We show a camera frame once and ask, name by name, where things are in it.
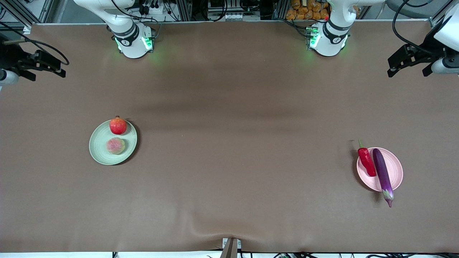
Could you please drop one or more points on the orange snack bag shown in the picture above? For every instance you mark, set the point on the orange snack bag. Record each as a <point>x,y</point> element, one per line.
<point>308,9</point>

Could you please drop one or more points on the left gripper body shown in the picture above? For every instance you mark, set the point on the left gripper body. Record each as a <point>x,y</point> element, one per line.
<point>427,52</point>

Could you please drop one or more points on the yellow pink peach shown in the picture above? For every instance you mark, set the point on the yellow pink peach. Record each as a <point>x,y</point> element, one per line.
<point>116,146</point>

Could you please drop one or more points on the red chili pepper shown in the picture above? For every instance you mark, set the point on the red chili pepper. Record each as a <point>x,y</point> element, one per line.
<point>367,163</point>

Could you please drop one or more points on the brown table cloth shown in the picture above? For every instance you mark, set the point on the brown table cloth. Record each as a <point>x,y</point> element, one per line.
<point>229,200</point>

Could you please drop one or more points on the white power strip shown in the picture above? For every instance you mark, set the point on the white power strip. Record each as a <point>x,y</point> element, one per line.
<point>157,9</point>

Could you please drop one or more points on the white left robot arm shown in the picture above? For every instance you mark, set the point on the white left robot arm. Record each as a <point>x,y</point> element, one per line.
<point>331,36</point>

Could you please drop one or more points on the red pomegranate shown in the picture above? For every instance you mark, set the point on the red pomegranate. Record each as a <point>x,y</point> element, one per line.
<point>118,126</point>

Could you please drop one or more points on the green round plate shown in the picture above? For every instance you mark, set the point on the green round plate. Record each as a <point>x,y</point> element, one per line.
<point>104,156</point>

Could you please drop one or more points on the pink round plate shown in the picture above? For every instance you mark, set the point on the pink round plate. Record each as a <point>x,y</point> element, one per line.
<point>394,168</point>

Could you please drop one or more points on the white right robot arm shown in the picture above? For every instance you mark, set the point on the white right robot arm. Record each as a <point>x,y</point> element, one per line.
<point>132,39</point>

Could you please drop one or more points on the metal table edge bracket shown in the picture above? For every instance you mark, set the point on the metal table edge bracket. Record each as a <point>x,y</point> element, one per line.
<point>231,247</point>

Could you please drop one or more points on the purple eggplant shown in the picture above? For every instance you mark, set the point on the purple eggplant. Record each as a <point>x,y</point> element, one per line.
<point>382,172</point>

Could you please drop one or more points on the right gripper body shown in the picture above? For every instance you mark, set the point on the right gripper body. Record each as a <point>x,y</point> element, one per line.
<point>10,56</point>

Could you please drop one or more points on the dark grey chair seat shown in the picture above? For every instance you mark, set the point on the dark grey chair seat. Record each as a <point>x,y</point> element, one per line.
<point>419,10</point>

